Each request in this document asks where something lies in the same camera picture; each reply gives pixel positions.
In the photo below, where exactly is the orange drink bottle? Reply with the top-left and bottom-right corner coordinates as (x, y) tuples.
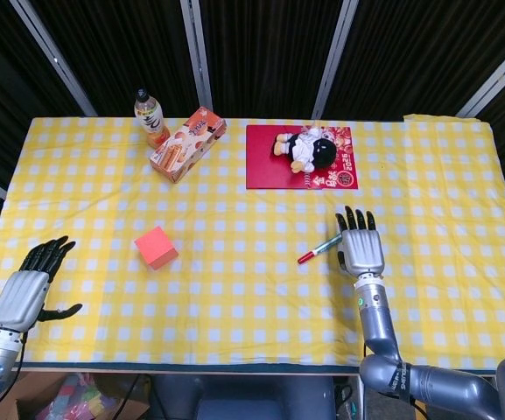
(134, 88), (171, 150)

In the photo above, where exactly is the silver frame post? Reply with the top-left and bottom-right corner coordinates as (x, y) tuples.
(9, 0), (99, 117)
(311, 0), (360, 120)
(456, 41), (505, 119)
(179, 0), (214, 116)

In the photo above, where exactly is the black-haired plush doll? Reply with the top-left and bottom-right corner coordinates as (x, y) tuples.
(271, 126), (338, 174)

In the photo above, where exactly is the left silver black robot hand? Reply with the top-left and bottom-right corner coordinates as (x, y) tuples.
(0, 235), (83, 333)

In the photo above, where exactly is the yellow checkered tablecloth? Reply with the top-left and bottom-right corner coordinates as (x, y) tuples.
(0, 113), (505, 372)

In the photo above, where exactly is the orange snack box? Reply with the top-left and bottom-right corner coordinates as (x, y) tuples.
(149, 106), (228, 184)

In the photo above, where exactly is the red green white marker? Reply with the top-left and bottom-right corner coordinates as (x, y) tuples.
(297, 234), (344, 265)

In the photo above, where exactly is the orange cube block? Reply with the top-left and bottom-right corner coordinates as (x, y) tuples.
(134, 226), (179, 270)

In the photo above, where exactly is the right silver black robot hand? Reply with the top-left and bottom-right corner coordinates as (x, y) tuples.
(334, 205), (387, 277)

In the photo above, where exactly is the cardboard box with colourful blocks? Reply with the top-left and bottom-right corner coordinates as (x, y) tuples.
(0, 372), (151, 420)

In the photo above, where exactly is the blue grey chair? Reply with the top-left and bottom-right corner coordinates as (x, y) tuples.
(151, 374), (336, 420)

